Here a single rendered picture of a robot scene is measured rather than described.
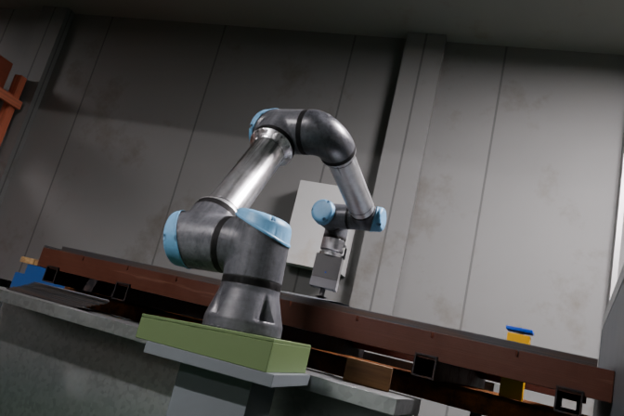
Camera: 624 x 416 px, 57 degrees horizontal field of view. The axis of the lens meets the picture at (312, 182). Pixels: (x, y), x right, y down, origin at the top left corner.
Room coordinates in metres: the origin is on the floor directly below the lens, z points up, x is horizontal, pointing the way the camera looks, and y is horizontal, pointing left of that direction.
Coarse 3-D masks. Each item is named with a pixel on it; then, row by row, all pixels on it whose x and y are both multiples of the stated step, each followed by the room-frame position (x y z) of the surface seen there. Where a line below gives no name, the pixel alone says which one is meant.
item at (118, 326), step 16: (0, 288) 1.70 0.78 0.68; (16, 304) 1.61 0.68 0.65; (32, 304) 1.58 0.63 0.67; (48, 304) 1.55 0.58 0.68; (80, 320) 1.50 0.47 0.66; (96, 320) 1.48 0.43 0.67; (112, 320) 1.45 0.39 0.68; (128, 320) 1.64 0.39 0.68; (128, 336) 1.43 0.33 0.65; (320, 384) 1.20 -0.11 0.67; (336, 384) 1.18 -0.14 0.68; (352, 384) 1.23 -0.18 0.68; (352, 400) 1.17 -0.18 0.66; (368, 400) 1.15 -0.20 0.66; (384, 400) 1.14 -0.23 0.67; (400, 400) 1.15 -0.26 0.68; (416, 400) 1.27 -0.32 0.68
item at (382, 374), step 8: (352, 360) 1.29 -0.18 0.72; (360, 360) 1.29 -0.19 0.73; (352, 368) 1.29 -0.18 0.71; (360, 368) 1.29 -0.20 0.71; (368, 368) 1.28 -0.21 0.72; (376, 368) 1.28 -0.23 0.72; (384, 368) 1.28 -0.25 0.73; (392, 368) 1.28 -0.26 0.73; (344, 376) 1.29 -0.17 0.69; (352, 376) 1.29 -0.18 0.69; (360, 376) 1.29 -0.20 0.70; (368, 376) 1.28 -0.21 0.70; (376, 376) 1.28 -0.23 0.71; (384, 376) 1.27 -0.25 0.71; (360, 384) 1.29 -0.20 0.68; (368, 384) 1.28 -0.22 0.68; (376, 384) 1.28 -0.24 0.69; (384, 384) 1.27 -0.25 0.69
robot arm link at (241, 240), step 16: (240, 208) 1.11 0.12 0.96; (224, 224) 1.12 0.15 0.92; (240, 224) 1.09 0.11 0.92; (256, 224) 1.08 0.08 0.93; (272, 224) 1.08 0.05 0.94; (288, 224) 1.12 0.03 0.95; (224, 240) 1.10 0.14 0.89; (240, 240) 1.09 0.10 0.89; (256, 240) 1.08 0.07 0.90; (272, 240) 1.08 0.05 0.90; (288, 240) 1.11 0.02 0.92; (224, 256) 1.11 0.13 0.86; (240, 256) 1.08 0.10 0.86; (256, 256) 1.08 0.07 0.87; (272, 256) 1.08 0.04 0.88; (224, 272) 1.11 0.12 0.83; (240, 272) 1.08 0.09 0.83; (256, 272) 1.08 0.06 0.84; (272, 272) 1.09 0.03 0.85
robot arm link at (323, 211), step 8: (320, 200) 1.70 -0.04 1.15; (312, 208) 1.72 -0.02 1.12; (320, 208) 1.70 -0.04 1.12; (328, 208) 1.69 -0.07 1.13; (336, 208) 1.70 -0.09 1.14; (344, 208) 1.69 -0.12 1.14; (312, 216) 1.71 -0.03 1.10; (320, 216) 1.70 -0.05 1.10; (328, 216) 1.69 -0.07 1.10; (336, 216) 1.70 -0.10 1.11; (344, 216) 1.68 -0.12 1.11; (320, 224) 1.73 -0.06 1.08; (328, 224) 1.72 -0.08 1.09; (336, 224) 1.71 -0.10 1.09; (344, 224) 1.70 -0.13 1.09
